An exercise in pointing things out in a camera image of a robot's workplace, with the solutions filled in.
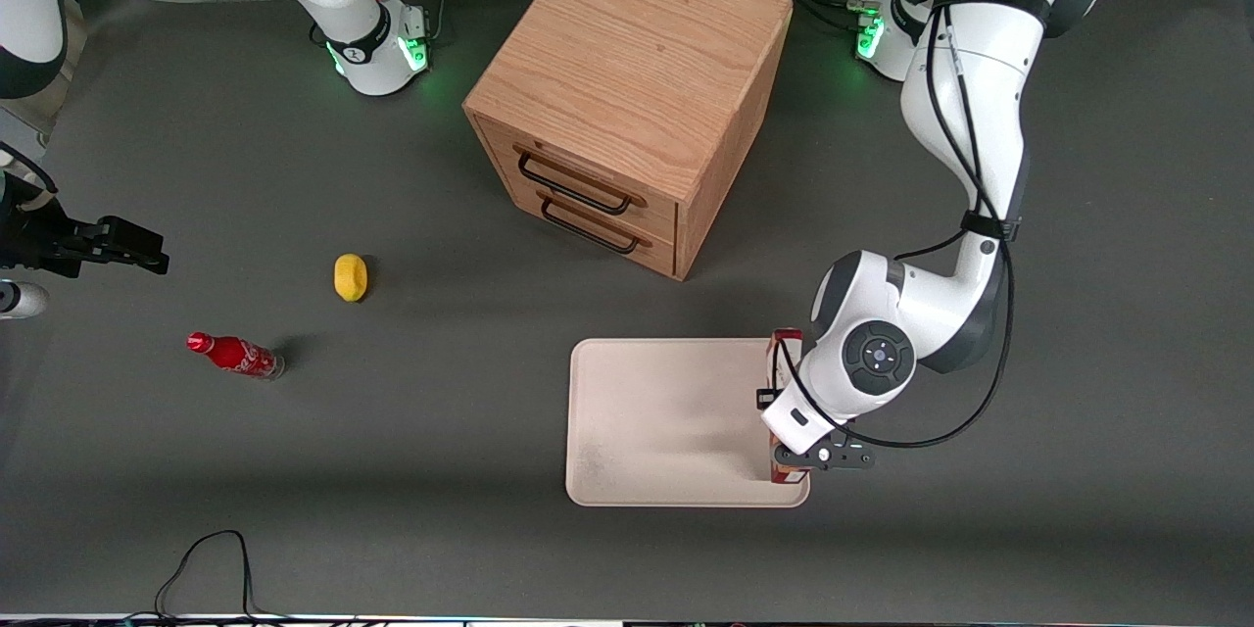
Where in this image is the wooden drawer cabinet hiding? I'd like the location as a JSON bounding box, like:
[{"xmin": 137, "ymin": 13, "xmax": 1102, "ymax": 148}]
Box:
[{"xmin": 462, "ymin": 0, "xmax": 795, "ymax": 282}]

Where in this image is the wooden drawer front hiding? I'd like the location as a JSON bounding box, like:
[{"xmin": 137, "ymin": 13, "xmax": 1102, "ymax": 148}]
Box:
[
  {"xmin": 490, "ymin": 171, "xmax": 679, "ymax": 277},
  {"xmin": 474, "ymin": 116, "xmax": 681, "ymax": 234}
]

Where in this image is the yellow lemon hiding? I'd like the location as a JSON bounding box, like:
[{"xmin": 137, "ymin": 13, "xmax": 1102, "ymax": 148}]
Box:
[{"xmin": 334, "ymin": 254, "xmax": 369, "ymax": 303}]

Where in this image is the red cookie box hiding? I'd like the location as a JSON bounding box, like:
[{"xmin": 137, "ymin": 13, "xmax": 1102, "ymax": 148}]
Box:
[{"xmin": 769, "ymin": 328, "xmax": 808, "ymax": 487}]

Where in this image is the black drawer handle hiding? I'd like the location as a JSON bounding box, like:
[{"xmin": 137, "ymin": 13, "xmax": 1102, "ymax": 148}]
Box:
[
  {"xmin": 537, "ymin": 192, "xmax": 651, "ymax": 256},
  {"xmin": 513, "ymin": 145, "xmax": 648, "ymax": 217}
]

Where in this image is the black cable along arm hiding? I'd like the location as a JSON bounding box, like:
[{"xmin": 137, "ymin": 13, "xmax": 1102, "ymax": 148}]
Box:
[{"xmin": 850, "ymin": 0, "xmax": 1020, "ymax": 452}]

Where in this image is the red cola bottle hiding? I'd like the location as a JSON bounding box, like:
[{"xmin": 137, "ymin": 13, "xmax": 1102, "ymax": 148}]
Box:
[{"xmin": 186, "ymin": 331, "xmax": 286, "ymax": 381}]

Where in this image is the cream plastic tray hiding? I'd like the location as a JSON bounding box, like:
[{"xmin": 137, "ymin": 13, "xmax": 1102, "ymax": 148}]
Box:
[{"xmin": 566, "ymin": 338, "xmax": 812, "ymax": 508}]

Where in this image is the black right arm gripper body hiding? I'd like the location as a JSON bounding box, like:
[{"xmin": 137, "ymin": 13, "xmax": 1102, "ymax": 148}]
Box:
[{"xmin": 0, "ymin": 171, "xmax": 74, "ymax": 280}]

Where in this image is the black looped table cable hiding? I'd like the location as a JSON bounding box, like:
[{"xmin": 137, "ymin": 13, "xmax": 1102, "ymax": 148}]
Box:
[{"xmin": 125, "ymin": 529, "xmax": 295, "ymax": 624}]

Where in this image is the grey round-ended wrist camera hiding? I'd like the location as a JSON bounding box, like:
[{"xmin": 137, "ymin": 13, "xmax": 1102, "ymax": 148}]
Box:
[{"xmin": 0, "ymin": 281, "xmax": 49, "ymax": 320}]

